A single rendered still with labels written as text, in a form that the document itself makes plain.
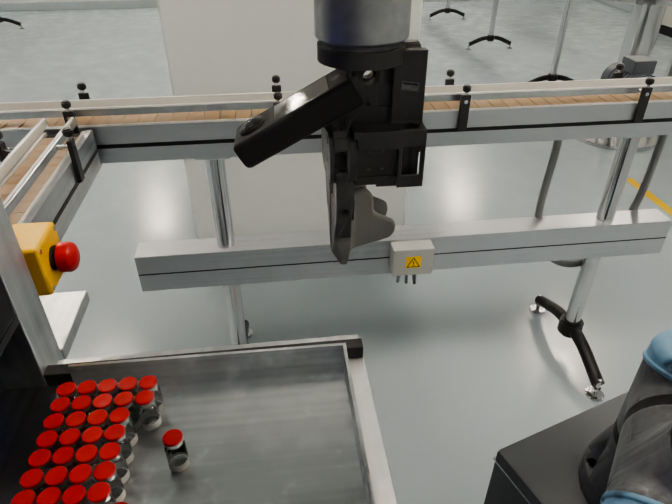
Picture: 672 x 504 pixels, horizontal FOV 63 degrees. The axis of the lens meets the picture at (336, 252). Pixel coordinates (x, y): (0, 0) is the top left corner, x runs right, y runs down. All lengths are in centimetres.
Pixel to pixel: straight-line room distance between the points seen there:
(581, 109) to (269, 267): 93
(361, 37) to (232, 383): 45
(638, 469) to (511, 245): 123
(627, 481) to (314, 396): 34
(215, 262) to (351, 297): 82
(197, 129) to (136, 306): 112
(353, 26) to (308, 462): 44
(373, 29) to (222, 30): 152
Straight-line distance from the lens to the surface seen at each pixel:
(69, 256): 78
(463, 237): 164
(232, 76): 196
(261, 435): 66
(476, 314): 222
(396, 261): 156
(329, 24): 43
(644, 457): 55
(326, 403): 68
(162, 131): 138
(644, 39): 398
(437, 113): 142
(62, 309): 90
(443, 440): 178
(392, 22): 43
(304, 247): 155
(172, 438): 61
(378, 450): 64
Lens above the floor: 140
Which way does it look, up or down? 34 degrees down
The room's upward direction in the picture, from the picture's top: straight up
